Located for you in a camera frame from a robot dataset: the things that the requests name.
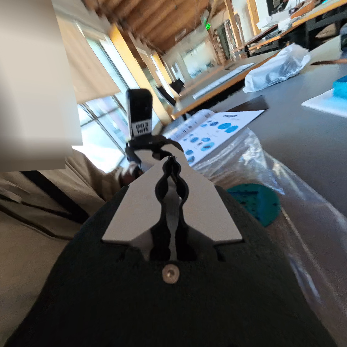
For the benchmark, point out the clear plastic bag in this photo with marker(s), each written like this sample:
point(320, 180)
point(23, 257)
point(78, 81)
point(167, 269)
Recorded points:
point(271, 168)

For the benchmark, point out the bright window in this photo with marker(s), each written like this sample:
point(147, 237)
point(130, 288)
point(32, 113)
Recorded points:
point(103, 130)

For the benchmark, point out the person's beige clothing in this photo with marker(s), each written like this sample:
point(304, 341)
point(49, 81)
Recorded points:
point(27, 257)

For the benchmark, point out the background work table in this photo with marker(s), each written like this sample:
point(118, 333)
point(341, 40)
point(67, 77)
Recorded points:
point(298, 23)

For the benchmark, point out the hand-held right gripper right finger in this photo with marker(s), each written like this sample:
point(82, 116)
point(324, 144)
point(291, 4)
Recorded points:
point(211, 217)

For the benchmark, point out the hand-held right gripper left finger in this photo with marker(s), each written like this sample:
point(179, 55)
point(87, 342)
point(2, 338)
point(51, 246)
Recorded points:
point(127, 217)

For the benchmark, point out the dark flat board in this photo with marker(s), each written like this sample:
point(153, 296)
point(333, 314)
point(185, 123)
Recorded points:
point(254, 104)

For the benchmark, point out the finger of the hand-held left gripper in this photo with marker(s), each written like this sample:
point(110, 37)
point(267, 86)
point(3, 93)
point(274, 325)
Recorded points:
point(175, 147)
point(146, 160)

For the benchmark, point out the blue perforated box bracket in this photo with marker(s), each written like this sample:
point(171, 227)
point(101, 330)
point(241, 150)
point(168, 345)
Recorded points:
point(340, 86)

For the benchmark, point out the white plastic bag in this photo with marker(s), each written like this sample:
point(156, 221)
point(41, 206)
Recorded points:
point(276, 67)

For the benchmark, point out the white foam sheet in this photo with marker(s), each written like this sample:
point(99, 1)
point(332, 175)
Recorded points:
point(325, 104)

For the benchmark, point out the beige roller blind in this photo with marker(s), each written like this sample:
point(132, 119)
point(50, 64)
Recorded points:
point(92, 73)

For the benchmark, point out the long wooden edged table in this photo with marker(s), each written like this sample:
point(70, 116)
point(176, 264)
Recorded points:
point(217, 81)

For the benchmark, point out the person's left forearm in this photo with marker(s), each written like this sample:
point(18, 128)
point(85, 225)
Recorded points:
point(95, 176)

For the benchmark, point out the black office chair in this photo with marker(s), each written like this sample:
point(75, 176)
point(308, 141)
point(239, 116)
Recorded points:
point(177, 85)
point(165, 95)

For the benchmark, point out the printed instruction sheet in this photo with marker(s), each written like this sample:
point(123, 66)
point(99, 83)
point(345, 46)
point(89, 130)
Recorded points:
point(230, 119)

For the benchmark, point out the thin brown stick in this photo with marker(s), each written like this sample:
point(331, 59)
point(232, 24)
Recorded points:
point(328, 62)

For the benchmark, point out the person's left hand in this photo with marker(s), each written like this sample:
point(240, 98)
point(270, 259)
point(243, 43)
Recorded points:
point(128, 176)

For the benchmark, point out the blue round metal plate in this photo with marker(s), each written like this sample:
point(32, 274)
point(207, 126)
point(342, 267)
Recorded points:
point(271, 208)

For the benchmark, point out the blue square metal bracket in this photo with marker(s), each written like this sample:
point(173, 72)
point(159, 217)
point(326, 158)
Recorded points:
point(249, 200)

